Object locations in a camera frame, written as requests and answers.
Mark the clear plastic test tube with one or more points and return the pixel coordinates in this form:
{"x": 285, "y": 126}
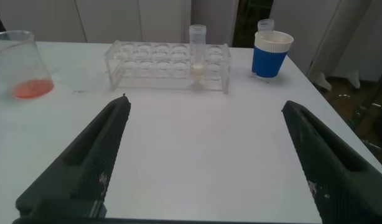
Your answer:
{"x": 265, "y": 25}

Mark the clear acrylic test tube rack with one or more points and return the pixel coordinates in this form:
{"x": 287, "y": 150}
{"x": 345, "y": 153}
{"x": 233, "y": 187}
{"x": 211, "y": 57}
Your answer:
{"x": 153, "y": 74}

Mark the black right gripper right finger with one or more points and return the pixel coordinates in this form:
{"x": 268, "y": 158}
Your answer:
{"x": 334, "y": 168}

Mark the white blue paper cup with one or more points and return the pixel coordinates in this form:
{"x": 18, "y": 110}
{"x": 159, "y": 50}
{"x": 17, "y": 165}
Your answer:
{"x": 267, "y": 62}

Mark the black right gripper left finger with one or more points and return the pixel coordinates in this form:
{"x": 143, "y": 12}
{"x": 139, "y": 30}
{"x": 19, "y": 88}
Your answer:
{"x": 85, "y": 161}

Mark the white partition panel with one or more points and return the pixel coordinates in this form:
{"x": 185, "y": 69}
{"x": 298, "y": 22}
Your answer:
{"x": 116, "y": 18}
{"x": 365, "y": 46}
{"x": 306, "y": 31}

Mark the clear glass beaker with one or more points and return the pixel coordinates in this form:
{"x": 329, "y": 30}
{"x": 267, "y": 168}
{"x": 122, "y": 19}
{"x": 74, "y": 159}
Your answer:
{"x": 32, "y": 88}

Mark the yellow liquid test tube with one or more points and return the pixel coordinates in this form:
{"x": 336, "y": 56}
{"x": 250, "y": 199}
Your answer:
{"x": 198, "y": 70}

